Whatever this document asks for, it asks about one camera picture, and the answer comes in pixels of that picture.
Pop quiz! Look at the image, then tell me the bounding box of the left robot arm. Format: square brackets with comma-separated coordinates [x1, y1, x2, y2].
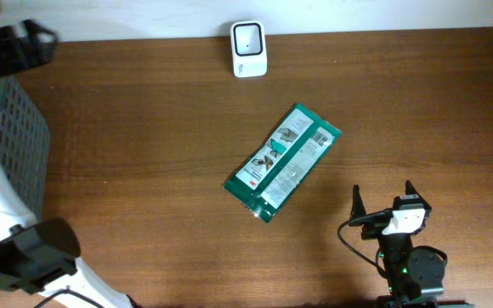
[0, 19, 134, 307]

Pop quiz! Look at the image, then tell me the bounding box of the grey plastic mesh basket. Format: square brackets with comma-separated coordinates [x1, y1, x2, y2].
[0, 76, 50, 219]

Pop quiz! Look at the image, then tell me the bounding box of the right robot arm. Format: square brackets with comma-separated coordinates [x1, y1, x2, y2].
[347, 181, 448, 307]

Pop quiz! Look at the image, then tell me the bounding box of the white barcode scanner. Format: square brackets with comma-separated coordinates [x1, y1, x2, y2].
[229, 21, 268, 78]

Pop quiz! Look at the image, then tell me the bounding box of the green wipes packet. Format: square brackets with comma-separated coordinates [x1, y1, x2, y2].
[223, 104, 342, 223]

